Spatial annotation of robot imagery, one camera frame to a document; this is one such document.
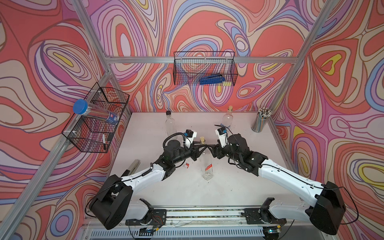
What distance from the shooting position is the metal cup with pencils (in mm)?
971

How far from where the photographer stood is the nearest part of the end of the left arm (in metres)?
0.63

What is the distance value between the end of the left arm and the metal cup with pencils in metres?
0.48
